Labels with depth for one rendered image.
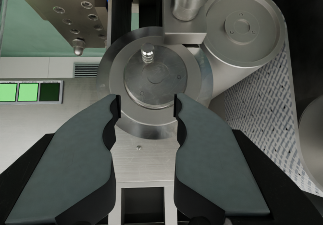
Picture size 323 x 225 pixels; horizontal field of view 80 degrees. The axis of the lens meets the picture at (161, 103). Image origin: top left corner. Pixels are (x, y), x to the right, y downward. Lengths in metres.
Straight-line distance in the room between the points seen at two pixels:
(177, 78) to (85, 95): 0.42
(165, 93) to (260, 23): 0.17
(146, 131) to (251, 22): 0.20
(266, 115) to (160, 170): 0.33
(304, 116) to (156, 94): 0.20
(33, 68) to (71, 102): 2.97
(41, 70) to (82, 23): 2.96
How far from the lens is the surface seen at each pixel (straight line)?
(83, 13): 0.54
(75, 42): 0.66
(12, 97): 0.70
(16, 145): 0.68
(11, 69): 3.74
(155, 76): 0.23
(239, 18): 0.31
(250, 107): 0.39
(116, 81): 0.24
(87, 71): 3.21
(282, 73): 0.32
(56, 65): 3.43
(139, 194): 0.67
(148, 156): 0.57
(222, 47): 0.29
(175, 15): 0.24
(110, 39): 0.28
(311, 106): 0.33
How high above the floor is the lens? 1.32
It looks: 10 degrees down
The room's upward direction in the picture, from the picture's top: 179 degrees clockwise
